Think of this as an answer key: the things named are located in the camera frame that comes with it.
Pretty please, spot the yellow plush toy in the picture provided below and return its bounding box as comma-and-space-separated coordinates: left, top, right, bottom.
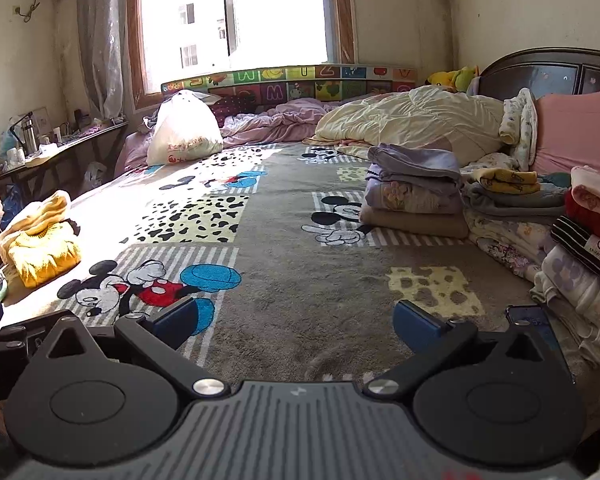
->
425, 66, 481, 95

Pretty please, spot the red folded garment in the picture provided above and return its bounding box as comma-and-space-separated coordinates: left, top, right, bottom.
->
564, 192, 600, 252

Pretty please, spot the white lilac-print folded garment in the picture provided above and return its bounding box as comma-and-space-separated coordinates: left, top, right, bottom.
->
530, 245, 600, 366

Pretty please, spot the dark wooden desk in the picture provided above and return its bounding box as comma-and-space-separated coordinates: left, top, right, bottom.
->
0, 120, 131, 197

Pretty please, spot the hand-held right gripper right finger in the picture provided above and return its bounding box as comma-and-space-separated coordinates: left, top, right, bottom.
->
362, 300, 576, 402

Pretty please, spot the grey-green folded garment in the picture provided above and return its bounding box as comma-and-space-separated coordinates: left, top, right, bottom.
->
462, 180, 572, 219

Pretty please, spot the white plastic bag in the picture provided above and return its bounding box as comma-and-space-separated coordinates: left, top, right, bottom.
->
145, 89, 225, 167

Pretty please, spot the white floral folded cloth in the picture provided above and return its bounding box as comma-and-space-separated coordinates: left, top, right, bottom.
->
462, 209, 557, 282

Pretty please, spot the pink and white folded garment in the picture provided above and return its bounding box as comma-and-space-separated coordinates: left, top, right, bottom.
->
570, 165, 600, 212

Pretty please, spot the pink quilt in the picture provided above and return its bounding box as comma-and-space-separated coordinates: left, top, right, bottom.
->
122, 95, 381, 171

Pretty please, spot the dark wooden headboard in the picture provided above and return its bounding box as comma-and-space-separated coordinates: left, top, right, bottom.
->
477, 47, 600, 100

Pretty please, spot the steel thermos flask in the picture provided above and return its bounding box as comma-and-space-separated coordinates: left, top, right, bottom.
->
21, 117, 39, 154

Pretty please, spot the smartphone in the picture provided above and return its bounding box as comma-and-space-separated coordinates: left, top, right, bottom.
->
505, 305, 567, 368

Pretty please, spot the pink pillow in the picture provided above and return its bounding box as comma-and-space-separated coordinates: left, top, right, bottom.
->
530, 87, 600, 183

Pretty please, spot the cream knit sweater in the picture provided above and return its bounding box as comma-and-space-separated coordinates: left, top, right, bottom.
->
0, 190, 72, 261

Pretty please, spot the yellow printed folded garment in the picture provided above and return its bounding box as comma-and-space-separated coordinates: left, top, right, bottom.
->
467, 166, 542, 195

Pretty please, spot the window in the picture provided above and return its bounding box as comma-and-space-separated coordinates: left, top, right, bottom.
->
127, 0, 356, 111

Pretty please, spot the black striped folded garment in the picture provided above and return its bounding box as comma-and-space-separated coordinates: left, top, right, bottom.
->
551, 215, 600, 294

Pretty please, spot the beige folded garment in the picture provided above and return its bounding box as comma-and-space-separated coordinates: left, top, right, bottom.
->
360, 206, 470, 240

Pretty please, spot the white patterned baby blanket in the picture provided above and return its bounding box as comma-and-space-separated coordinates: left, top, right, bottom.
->
498, 88, 539, 171

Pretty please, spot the small plastic bag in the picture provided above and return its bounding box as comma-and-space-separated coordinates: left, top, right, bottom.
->
82, 161, 109, 194

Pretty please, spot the sheer grey curtain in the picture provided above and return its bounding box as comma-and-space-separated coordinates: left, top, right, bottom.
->
75, 0, 132, 121

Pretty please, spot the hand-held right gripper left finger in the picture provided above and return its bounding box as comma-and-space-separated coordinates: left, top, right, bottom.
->
22, 297, 232, 402

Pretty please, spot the colourful alphabet foam mat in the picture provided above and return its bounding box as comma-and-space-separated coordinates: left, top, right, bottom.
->
160, 62, 419, 107

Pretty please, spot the cream quilt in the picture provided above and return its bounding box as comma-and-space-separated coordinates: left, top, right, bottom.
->
302, 85, 507, 162

